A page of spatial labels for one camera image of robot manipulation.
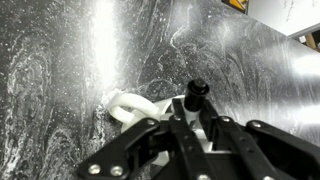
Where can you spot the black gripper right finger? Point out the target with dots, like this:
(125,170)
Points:
(226,135)

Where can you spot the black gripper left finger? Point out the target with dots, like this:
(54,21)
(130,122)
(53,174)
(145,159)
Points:
(193,162)

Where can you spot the black and white marker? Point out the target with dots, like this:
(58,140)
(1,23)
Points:
(196,92)

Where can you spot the white ceramic mug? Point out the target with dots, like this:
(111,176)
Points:
(130,108)

